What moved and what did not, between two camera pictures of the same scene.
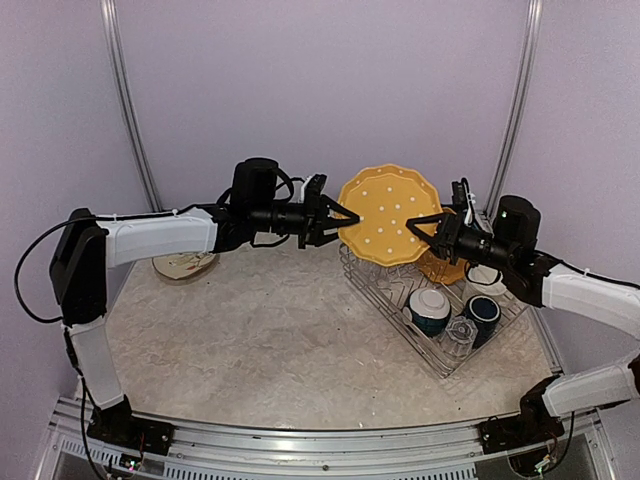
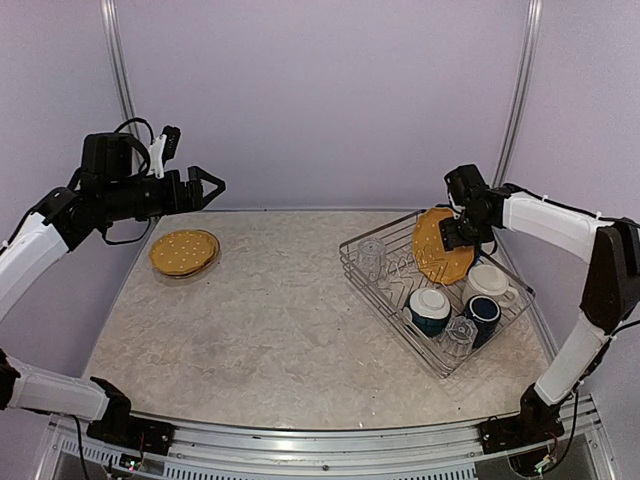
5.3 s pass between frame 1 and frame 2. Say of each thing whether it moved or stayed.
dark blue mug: stayed
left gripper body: moved
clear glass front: stayed
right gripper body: moved
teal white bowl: stayed
